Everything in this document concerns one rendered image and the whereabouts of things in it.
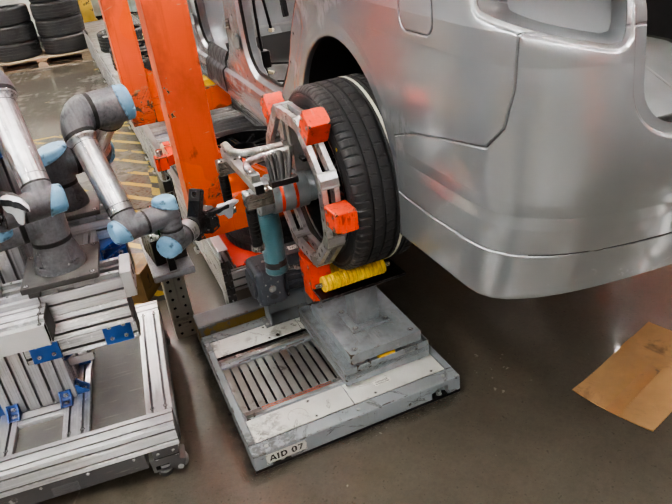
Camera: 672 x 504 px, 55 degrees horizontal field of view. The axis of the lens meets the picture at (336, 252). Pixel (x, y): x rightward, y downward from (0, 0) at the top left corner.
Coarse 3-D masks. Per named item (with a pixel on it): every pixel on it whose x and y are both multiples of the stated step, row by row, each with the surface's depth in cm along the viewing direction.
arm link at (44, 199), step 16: (0, 80) 166; (0, 96) 165; (16, 96) 170; (0, 112) 164; (16, 112) 166; (0, 128) 164; (16, 128) 164; (16, 144) 163; (32, 144) 166; (16, 160) 162; (32, 160) 163; (16, 176) 162; (32, 176) 161; (48, 176) 166; (32, 192) 160; (48, 192) 161; (64, 192) 163; (32, 208) 159; (48, 208) 161; (64, 208) 164
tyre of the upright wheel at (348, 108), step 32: (320, 96) 203; (352, 96) 204; (352, 128) 198; (352, 160) 195; (384, 160) 198; (352, 192) 197; (384, 192) 200; (384, 224) 206; (352, 256) 214; (384, 256) 222
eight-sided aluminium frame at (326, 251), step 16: (272, 112) 221; (288, 112) 209; (272, 128) 228; (304, 144) 199; (320, 144) 200; (320, 176) 196; (336, 176) 197; (320, 192) 198; (336, 192) 199; (320, 208) 203; (288, 224) 246; (304, 224) 244; (304, 240) 238; (336, 240) 206; (320, 256) 219
